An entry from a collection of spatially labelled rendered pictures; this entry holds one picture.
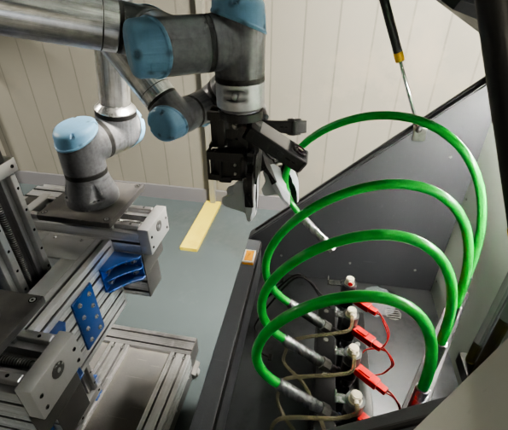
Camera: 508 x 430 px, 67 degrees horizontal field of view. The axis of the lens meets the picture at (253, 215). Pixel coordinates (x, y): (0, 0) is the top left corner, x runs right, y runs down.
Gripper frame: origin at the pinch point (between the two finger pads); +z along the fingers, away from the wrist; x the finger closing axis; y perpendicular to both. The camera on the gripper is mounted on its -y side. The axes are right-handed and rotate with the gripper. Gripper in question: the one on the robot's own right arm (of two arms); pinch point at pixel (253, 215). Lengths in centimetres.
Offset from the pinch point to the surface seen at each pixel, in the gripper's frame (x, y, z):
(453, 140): -1.4, -30.9, -16.5
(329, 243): 17.9, -13.2, -8.9
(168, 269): -112, 74, 124
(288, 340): 18.0, -8.8, 11.5
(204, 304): -87, 44, 124
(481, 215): 1.4, -37.6, -5.3
